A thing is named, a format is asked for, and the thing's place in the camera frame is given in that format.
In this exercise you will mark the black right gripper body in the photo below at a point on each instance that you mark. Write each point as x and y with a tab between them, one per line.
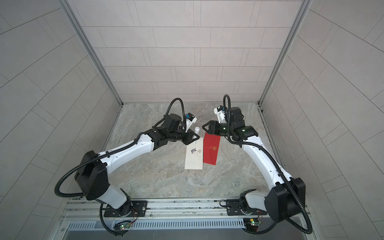
219	129

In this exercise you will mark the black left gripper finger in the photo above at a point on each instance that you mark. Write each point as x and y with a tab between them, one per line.
193	135
190	140

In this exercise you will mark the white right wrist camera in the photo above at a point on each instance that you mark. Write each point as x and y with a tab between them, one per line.
221	114

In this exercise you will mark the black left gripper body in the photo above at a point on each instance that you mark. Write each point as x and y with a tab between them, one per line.
185	137

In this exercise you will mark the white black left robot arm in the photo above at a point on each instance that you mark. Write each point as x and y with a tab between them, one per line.
93	175

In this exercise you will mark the red paper envelope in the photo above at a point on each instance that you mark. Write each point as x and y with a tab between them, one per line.
211	145

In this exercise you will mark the silver aluminium corner post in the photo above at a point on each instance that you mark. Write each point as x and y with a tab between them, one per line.
88	47

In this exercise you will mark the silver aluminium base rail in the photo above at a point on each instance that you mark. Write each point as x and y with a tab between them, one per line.
167	219

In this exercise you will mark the silver right corner post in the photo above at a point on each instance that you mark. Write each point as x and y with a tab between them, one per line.
288	42

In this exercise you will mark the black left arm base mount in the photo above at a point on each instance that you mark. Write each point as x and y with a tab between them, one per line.
129	210

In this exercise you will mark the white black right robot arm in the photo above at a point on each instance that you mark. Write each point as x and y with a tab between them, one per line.
286	197

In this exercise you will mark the cream paper envelope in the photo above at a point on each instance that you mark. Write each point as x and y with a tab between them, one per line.
194	155

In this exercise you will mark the left green circuit board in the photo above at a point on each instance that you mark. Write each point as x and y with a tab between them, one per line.
123	226

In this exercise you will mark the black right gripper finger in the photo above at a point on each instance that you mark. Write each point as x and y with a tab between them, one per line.
206	129
208	124

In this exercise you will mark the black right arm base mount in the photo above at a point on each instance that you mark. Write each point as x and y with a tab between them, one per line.
234	208

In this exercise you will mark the green circuit board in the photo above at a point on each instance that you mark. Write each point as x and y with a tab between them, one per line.
252	225
123	226

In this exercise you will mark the right green circuit board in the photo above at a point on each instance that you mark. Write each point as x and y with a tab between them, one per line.
252	225

